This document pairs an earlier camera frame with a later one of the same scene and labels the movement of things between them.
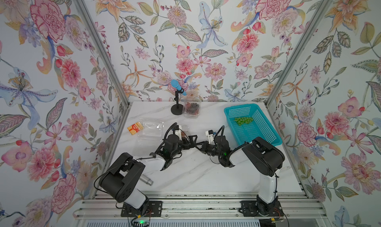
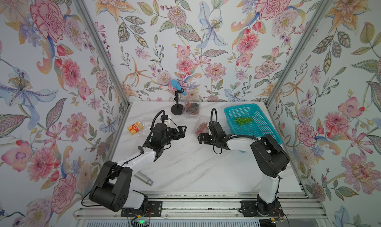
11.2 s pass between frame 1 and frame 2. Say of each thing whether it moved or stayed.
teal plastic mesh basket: stayed
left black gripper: moved
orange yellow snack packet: stayed
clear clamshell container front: stayed
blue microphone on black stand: stayed
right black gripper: moved
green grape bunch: stayed
